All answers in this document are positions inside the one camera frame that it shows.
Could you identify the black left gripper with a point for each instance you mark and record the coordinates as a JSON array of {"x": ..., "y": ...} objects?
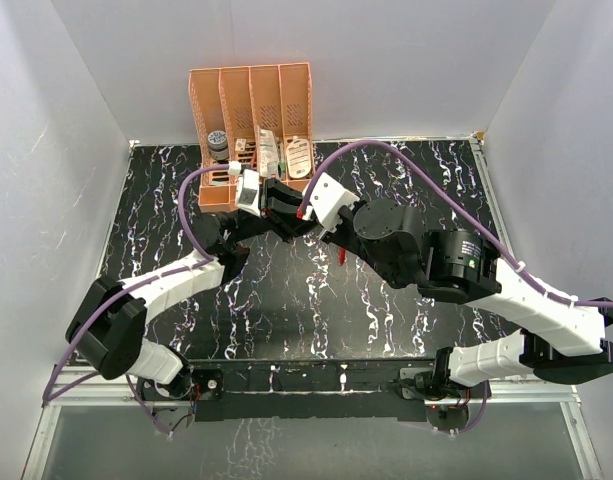
[{"x": 285, "y": 224}]

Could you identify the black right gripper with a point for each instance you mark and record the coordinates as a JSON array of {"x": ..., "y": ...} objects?
[{"x": 336, "y": 235}]

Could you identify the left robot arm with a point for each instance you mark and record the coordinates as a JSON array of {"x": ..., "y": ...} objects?
[{"x": 108, "y": 329}]

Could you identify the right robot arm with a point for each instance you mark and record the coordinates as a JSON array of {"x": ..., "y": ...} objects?
[{"x": 561, "y": 344}]

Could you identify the white product packet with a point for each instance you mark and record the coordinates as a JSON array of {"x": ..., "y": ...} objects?
[{"x": 268, "y": 157}]

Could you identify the oval white blister pack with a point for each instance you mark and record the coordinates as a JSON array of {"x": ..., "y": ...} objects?
[{"x": 298, "y": 158}]

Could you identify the small white card box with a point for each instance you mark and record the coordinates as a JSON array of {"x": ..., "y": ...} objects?
[{"x": 240, "y": 145}]

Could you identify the orange plastic desk organizer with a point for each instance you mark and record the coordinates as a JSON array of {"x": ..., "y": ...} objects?
[{"x": 242, "y": 99}]

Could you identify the grey round tin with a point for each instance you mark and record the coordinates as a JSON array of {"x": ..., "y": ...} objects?
[{"x": 217, "y": 141}]

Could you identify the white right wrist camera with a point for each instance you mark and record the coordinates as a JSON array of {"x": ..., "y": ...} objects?
[{"x": 328, "y": 197}]

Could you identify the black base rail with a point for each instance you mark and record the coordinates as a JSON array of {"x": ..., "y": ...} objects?
[{"x": 304, "y": 389}]

